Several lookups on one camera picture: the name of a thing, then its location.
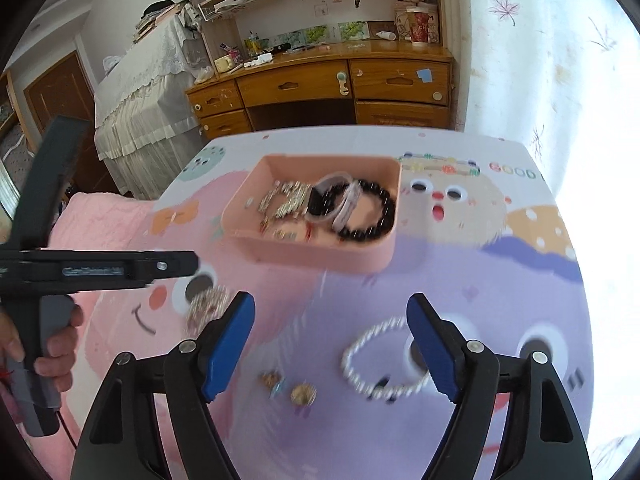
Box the small gold earring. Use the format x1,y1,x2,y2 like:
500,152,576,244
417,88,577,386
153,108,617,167
290,382,317,406
260,370,285,398

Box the white pearl bracelet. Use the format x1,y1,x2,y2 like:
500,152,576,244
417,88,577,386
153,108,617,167
340,315,434,402

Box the gold rhinestone hair claw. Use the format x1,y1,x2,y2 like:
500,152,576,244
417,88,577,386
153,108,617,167
257,180,311,226

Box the black bead bracelet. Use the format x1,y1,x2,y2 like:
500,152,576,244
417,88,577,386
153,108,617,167
319,178,397,242

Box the pearl bow hair clip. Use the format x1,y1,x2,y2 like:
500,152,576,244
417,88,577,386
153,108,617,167
186,285,231,336

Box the person's left hand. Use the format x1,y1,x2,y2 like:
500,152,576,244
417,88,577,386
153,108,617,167
1,304,84,393

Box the brown wooden door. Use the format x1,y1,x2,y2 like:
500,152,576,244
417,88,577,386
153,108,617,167
24,51,118,193

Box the white lace covered furniture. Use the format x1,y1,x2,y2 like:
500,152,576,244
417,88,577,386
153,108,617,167
94,15,210,200

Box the yellow mug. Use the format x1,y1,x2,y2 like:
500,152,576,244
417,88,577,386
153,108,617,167
214,54,236,74

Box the cartoon print tablecloth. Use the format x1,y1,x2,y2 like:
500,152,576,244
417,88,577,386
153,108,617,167
87,127,593,479

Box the wooden bookshelf hutch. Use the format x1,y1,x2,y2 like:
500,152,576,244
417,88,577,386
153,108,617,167
191,0,438,61

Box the pink plastic tray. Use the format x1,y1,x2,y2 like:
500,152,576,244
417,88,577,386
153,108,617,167
221,154,401,274

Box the wooden desk with drawers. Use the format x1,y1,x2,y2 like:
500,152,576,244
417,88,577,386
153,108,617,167
186,40,452,140

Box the red patterned cup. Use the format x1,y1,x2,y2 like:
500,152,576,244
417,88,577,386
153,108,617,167
406,6,430,46

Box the white floral curtain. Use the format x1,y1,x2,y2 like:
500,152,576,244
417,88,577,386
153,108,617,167
439,0,639,470

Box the black cable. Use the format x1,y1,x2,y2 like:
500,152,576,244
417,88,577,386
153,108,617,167
54,408,80,451

